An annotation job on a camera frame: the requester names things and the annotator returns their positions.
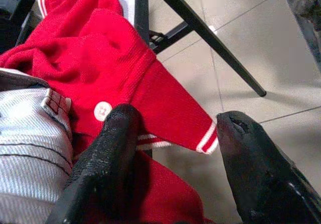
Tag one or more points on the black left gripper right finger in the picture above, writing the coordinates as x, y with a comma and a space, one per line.
260, 183

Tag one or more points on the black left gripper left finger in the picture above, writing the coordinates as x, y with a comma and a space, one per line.
107, 171

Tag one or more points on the white shirt with dark lines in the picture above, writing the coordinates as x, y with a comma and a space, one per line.
30, 133

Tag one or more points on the white table black legs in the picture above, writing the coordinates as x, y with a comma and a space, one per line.
200, 26

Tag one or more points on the red jacket white trim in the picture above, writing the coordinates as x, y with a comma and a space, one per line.
100, 58

